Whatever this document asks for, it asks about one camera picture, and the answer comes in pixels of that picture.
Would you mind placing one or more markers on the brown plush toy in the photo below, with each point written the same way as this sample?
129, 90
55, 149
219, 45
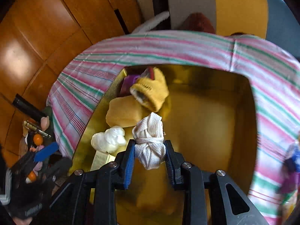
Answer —
199, 23

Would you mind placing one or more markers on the grey zigzag cloth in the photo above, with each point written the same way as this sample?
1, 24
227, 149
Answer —
4, 187

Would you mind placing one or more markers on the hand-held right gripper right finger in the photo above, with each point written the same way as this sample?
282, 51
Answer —
172, 166

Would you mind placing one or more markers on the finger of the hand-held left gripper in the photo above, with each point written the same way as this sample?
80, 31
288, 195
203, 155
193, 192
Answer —
59, 167
46, 151

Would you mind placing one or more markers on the black tube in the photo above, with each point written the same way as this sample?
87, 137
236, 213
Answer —
25, 106

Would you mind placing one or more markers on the grey yellow blue sofa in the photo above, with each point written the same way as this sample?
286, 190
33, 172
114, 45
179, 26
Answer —
234, 4

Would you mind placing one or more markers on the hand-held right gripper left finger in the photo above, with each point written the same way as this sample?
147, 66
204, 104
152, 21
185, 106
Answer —
130, 166

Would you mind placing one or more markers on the yellow sponge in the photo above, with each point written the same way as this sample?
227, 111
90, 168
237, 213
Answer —
121, 112

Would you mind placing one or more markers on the yellow knit glove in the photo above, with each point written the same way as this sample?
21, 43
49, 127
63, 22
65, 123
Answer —
152, 91

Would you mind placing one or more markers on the pale yellow box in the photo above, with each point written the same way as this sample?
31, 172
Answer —
102, 160

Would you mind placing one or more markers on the gold tin box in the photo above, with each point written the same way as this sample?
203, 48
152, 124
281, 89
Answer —
206, 121

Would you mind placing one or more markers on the orange fruit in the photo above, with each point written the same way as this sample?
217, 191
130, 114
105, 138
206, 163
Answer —
30, 177
37, 140

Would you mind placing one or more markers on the white plastic bag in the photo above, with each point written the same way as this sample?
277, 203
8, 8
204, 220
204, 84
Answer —
107, 139

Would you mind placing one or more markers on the white knotted cloth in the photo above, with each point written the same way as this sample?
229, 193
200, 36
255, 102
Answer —
150, 131

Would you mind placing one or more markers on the purple toy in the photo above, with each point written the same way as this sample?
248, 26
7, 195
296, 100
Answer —
129, 83

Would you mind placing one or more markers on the dark red cloth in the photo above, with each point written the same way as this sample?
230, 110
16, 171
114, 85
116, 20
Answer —
239, 34

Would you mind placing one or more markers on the pink round cap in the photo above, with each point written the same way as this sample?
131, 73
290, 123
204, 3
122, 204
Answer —
45, 121

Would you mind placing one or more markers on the brass fitting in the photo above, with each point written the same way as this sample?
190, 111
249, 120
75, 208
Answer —
35, 128

